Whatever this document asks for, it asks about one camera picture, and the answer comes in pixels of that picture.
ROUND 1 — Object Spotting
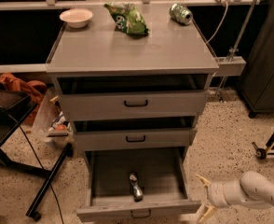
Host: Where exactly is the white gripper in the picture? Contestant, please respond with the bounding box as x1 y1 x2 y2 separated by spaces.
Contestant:
196 175 229 224

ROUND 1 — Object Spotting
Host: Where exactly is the grey bottom drawer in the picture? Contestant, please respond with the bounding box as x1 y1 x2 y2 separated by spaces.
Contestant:
77 147 200 222

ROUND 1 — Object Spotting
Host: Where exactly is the grey drawer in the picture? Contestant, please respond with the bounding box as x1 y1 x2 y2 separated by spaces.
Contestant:
77 147 200 222
74 128 197 151
59 91 208 121

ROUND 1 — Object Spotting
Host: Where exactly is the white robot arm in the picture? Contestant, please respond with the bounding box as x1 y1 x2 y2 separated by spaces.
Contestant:
197 171 274 224

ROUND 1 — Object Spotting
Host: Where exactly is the grey middle drawer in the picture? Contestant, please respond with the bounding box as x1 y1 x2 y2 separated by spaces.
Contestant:
74 128 197 151

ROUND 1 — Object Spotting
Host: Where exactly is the grey drawer cabinet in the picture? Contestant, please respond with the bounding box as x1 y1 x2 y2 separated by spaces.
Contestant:
45 2 220 161

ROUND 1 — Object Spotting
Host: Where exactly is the grey top drawer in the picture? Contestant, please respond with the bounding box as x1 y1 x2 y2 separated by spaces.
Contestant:
59 91 208 121

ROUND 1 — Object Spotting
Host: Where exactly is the dark grey cabinet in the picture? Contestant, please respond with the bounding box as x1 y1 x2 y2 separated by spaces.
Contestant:
237 0 274 119

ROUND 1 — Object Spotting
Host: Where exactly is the metal pole stand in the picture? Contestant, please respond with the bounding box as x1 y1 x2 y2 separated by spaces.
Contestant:
215 0 257 103

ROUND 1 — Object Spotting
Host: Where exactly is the clear plastic trash bag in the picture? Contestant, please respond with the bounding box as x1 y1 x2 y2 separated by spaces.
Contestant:
32 87 74 147

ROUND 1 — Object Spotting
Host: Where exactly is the green soda can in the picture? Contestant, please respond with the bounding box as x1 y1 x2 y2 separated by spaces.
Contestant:
169 4 193 25

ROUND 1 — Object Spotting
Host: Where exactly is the green chip bag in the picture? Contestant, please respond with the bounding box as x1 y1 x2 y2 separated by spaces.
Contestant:
103 3 149 35

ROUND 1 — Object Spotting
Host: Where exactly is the orange cloth bag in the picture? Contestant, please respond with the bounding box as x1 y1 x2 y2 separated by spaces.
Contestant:
0 73 48 125

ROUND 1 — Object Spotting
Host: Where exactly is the black rolling stand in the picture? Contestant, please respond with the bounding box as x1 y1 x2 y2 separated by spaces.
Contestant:
0 83 73 221

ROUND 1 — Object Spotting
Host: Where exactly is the white bowl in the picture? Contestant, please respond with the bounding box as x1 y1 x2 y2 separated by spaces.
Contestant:
60 8 93 28

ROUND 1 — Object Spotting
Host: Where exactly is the black floor cable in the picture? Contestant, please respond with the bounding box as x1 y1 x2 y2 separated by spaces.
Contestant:
18 124 65 224

